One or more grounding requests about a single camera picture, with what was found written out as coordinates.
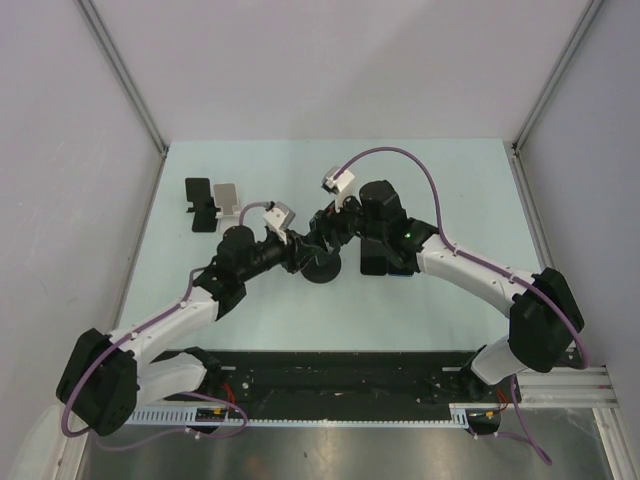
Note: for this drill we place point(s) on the aluminium corner post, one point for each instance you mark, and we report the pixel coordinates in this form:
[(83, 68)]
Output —
[(560, 67), (114, 59)]

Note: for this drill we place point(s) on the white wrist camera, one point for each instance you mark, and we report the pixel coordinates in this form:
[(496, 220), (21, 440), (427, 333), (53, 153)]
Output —
[(278, 217), (340, 184)]

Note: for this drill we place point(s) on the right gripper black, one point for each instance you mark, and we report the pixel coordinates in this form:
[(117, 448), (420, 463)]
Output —
[(325, 221)]

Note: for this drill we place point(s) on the black folding phone stand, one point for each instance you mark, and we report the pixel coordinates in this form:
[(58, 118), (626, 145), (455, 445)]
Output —
[(203, 208)]

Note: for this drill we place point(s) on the black pole phone stand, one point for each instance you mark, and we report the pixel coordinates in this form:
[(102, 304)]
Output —
[(322, 268)]

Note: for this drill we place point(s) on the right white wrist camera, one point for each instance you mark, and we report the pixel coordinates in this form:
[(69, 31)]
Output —
[(340, 184)]

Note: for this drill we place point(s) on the left aluminium corner post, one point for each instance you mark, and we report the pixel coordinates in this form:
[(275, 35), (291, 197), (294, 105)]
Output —
[(114, 59)]

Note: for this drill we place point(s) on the grey slotted cable duct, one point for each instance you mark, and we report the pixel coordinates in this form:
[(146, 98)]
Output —
[(203, 415)]

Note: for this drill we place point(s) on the aluminium frame rail front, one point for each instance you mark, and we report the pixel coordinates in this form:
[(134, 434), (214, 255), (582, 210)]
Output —
[(567, 388)]

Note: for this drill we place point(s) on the right aluminium corner post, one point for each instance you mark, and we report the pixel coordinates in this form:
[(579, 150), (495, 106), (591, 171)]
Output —
[(560, 67)]

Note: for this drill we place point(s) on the white phone stand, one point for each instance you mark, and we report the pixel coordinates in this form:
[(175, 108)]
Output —
[(227, 205)]

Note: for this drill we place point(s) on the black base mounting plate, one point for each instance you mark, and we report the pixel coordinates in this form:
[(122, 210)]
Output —
[(344, 383)]

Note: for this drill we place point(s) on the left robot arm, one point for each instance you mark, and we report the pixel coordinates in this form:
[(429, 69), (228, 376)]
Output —
[(109, 376)]

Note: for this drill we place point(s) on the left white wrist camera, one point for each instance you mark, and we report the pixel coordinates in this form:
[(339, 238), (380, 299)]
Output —
[(278, 217)]

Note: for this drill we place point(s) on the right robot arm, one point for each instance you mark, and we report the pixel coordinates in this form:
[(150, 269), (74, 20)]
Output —
[(542, 312)]

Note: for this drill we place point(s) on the blue-edged black phone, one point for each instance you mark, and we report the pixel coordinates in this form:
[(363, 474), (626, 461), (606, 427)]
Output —
[(399, 271)]

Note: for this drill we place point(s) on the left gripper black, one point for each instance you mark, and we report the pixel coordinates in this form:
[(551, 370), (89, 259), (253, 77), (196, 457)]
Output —
[(300, 250)]

